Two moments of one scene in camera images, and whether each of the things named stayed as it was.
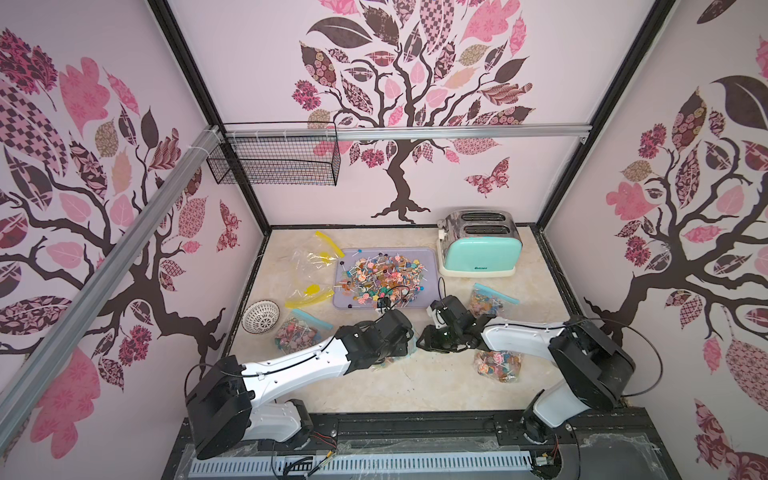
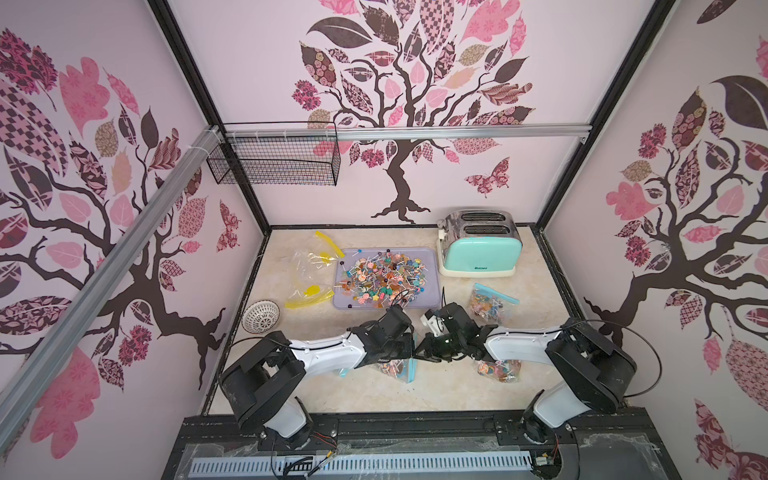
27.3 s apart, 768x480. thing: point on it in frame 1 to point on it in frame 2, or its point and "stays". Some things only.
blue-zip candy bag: (299, 331) to (403, 369)
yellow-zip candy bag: (308, 294) stays
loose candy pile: (383, 275) stays
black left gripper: (400, 349) stays
